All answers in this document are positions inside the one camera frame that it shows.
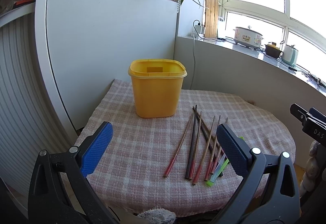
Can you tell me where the black chopstick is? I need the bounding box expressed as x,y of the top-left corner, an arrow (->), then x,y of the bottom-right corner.
185,105 -> 197,180
197,113 -> 224,169

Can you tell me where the clear plastic spoon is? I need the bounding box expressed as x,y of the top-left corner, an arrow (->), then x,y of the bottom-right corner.
210,154 -> 228,183

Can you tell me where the green plastic spoon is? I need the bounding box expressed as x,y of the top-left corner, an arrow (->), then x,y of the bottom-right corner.
204,136 -> 229,187

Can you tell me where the right gloved hand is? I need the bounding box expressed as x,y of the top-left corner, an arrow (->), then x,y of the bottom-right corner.
299,141 -> 325,197

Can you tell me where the left gloved hand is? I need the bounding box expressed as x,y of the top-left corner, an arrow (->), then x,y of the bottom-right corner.
138,206 -> 176,224

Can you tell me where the pale green electric kettle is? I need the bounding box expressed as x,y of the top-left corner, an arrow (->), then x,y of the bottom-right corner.
281,45 -> 298,66

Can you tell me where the brown clay pot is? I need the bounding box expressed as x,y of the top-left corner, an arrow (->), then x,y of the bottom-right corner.
265,42 -> 282,59

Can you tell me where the pink checkered tablecloth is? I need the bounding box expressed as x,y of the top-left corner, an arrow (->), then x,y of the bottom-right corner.
76,80 -> 296,217

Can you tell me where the white floral slow cooker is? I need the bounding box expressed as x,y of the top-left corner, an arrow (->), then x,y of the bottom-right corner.
233,27 -> 263,48

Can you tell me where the white power strip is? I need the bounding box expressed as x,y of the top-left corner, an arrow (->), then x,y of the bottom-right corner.
190,32 -> 204,39

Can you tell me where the yellow plastic container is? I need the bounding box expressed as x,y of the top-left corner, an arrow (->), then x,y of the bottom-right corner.
128,59 -> 187,118

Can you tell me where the wooden board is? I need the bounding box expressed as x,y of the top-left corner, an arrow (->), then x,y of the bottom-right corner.
204,0 -> 219,38

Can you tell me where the white cabinet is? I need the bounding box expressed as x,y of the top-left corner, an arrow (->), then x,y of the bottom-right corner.
35,0 -> 177,138

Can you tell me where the white power cable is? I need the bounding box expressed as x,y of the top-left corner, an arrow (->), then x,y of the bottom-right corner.
189,35 -> 197,90

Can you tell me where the white charger with black cable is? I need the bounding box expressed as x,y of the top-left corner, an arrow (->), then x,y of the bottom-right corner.
193,20 -> 205,35

